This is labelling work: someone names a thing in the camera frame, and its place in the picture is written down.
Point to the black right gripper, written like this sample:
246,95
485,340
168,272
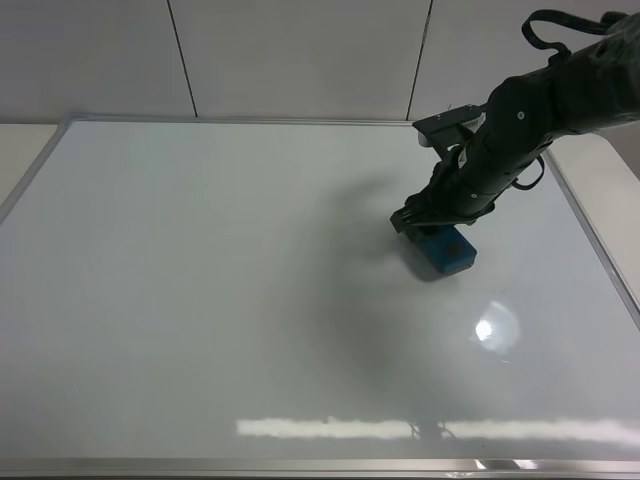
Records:
469,178

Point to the blue magnetic board eraser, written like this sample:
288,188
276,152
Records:
448,254

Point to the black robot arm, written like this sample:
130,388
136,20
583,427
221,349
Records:
591,82

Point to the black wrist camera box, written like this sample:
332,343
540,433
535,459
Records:
451,127

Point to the white whiteboard with aluminium frame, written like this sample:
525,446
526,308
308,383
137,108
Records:
229,300

